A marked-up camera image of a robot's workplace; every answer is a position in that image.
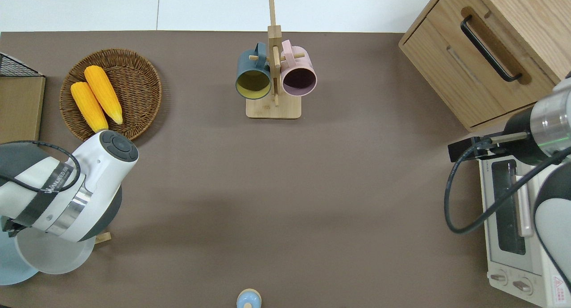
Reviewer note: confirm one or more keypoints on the pink mug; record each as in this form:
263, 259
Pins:
299, 78

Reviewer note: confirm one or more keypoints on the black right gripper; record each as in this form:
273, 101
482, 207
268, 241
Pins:
466, 148

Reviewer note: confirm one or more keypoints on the brown table mat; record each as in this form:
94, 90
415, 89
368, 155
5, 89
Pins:
290, 187

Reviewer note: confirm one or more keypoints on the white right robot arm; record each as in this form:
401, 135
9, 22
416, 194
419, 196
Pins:
553, 121

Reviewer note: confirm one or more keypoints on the light blue plate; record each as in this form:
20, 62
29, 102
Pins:
11, 268

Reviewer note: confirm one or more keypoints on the gray plate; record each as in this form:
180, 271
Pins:
53, 259

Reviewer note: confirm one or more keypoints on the white toaster oven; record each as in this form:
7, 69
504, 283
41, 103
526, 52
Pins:
508, 236

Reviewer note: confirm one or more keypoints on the dark teal mug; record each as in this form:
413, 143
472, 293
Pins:
253, 78

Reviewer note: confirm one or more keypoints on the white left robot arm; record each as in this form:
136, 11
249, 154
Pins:
76, 187

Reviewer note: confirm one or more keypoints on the light wooden drawer cabinet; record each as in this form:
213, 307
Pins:
482, 54

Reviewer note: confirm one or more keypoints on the yellow corn cob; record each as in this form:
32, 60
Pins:
89, 107
103, 94

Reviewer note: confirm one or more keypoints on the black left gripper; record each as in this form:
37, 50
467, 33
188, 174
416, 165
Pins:
10, 227

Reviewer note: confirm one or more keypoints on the wooden mug rack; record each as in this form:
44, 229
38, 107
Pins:
274, 109

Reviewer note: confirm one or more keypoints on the blue call bell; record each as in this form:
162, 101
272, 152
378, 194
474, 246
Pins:
248, 299

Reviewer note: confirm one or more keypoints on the brown wicker basket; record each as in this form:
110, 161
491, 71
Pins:
138, 89

